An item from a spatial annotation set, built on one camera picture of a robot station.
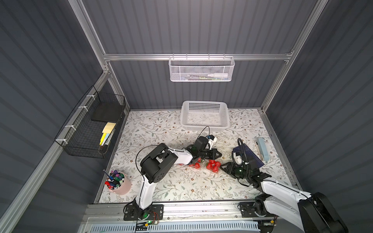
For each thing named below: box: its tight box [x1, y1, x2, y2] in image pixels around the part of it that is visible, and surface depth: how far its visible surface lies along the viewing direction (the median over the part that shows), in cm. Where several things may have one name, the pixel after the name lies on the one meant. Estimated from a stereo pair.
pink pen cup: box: [102, 169, 132, 196], surface depth 74 cm
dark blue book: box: [232, 143, 265, 169], surface depth 95 cm
